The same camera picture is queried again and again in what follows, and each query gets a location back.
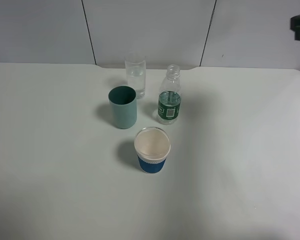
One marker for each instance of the clear bottle green label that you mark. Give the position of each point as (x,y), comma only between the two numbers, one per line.
(169,98)

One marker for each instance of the white cup blue sleeve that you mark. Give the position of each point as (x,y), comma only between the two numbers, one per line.
(152,146)

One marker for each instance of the teal green plastic cup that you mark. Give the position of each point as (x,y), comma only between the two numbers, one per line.
(123,102)

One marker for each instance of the clear tall glass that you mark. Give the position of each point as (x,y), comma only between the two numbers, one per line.
(135,66)

